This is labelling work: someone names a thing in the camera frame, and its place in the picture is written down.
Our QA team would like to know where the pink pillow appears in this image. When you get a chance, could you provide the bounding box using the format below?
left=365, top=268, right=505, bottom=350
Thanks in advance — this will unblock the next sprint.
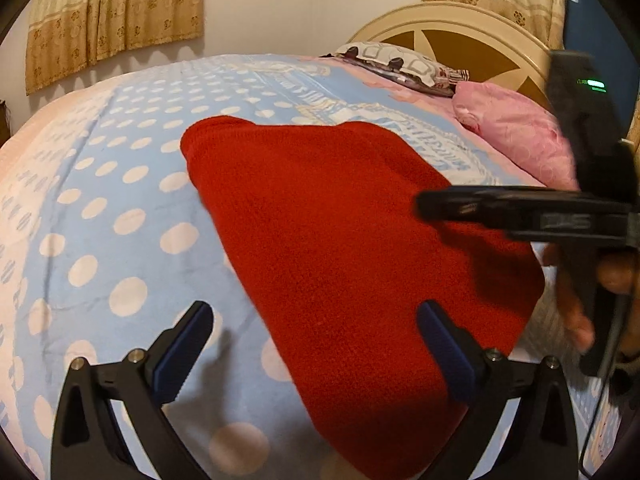
left=452, top=81, right=583, bottom=192

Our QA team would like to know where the cream and brown headboard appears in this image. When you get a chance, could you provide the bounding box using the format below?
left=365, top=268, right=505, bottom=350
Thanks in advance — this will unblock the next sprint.
left=345, top=2, right=566, bottom=111

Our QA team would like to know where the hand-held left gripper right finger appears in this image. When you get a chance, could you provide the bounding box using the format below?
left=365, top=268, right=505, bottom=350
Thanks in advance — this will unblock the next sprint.
left=417, top=301, right=581, bottom=480

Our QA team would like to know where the person's right hand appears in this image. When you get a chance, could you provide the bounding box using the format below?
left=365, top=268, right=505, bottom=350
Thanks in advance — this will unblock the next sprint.
left=542, top=245, right=638, bottom=354

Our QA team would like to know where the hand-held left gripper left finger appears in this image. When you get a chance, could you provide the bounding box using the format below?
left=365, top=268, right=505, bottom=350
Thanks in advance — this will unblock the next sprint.
left=50, top=301, right=215, bottom=480

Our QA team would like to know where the black cable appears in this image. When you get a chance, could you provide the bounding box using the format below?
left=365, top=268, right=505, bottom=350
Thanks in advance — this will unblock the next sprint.
left=579, top=294, right=632, bottom=477

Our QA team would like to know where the white patterned pillow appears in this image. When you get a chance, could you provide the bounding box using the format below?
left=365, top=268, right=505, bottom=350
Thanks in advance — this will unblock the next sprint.
left=320, top=41, right=471, bottom=97

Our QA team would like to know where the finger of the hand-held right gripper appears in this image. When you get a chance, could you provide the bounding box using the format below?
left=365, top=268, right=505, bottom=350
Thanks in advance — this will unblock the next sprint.
left=416, top=186, right=627, bottom=251

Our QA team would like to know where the red knitted sweater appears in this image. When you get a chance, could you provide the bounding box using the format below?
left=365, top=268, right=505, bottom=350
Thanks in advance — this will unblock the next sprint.
left=180, top=116, right=546, bottom=480

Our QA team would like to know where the blue pink dotted blanket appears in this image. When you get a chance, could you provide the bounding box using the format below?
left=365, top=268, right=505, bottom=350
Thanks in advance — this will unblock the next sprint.
left=0, top=52, right=621, bottom=480

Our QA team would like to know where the dark blue panel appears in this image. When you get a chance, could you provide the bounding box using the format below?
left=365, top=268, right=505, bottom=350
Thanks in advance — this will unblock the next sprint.
left=564, top=0, right=638, bottom=128

